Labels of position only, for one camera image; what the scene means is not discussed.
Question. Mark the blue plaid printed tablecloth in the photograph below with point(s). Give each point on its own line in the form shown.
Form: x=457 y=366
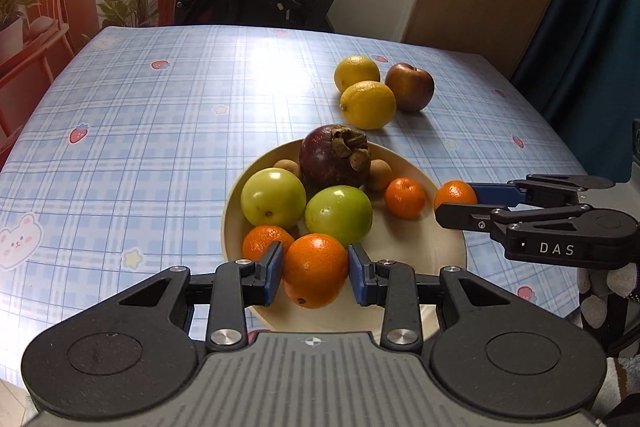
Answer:
x=175 y=117

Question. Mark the red apple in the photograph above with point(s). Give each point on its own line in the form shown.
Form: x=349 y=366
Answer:
x=409 y=87

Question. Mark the green apple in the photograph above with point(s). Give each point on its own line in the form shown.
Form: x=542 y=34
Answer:
x=273 y=198
x=339 y=214

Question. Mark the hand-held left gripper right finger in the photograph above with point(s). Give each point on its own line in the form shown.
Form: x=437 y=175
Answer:
x=356 y=277

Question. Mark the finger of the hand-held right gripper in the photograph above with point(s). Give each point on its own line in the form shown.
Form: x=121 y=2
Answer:
x=545 y=232
x=495 y=193

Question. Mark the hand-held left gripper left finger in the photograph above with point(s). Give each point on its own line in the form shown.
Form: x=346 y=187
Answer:
x=274 y=272

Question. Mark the dark blue curtain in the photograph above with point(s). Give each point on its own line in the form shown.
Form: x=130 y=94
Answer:
x=595 y=32

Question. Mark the beige round plate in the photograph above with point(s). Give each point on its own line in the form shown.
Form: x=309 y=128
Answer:
x=400 y=257

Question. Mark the brown longan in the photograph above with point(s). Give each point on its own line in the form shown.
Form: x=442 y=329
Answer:
x=288 y=168
x=380 y=175

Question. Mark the yellow lemon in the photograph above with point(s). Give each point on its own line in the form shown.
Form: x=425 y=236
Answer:
x=368 y=104
x=356 y=73

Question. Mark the purple mangosteen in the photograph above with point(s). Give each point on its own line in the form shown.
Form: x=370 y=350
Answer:
x=332 y=159

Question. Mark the dark patterned clothing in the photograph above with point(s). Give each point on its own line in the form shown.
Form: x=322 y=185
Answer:
x=605 y=297

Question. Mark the small mandarin orange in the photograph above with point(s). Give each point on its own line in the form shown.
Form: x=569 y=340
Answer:
x=405 y=198

